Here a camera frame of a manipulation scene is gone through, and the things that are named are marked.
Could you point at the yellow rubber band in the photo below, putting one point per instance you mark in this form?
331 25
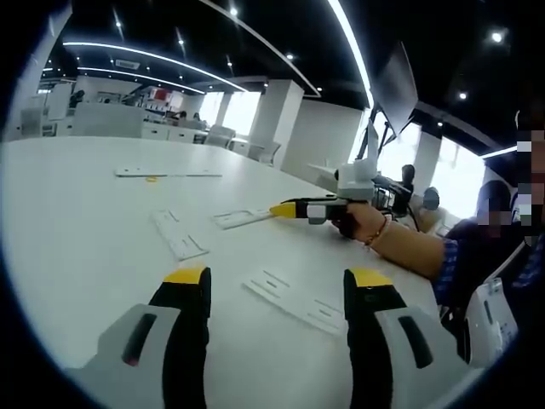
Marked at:
148 180

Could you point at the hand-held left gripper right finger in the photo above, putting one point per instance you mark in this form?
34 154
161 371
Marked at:
374 349

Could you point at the ceiling air vent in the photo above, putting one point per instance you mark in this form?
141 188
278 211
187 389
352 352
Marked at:
127 64

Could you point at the long ceiling light strip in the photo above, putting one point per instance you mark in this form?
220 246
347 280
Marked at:
353 42

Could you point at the red sign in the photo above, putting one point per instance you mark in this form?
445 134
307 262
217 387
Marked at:
160 94

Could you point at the black electronic equipment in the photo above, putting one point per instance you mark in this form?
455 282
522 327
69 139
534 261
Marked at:
396 200

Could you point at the white socket holder panel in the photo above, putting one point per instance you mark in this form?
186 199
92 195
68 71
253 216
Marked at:
140 171

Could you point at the white socket holder plate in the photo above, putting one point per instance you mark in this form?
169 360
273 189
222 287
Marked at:
179 234
294 302

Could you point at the curved ceiling light strip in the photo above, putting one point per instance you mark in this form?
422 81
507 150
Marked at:
140 76
140 54

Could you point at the person's right hand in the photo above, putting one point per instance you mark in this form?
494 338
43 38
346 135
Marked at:
366 221

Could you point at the white socket holder cover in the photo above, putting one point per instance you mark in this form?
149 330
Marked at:
242 218

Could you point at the white chest-worn device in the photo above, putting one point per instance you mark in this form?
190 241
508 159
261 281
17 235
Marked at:
489 315

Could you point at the white low cabinets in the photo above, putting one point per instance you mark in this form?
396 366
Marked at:
174 133

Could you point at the white chair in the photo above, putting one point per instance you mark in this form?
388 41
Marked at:
270 153
219 137

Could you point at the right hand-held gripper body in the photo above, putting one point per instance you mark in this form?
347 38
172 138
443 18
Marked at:
355 181

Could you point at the hanging grey monitor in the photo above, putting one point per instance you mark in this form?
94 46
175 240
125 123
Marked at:
396 93

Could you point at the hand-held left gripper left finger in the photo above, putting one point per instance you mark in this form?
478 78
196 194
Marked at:
179 341

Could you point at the wide white pillar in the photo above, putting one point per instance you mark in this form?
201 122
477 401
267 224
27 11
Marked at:
328 140

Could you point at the white pillar beside window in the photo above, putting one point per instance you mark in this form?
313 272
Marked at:
277 119

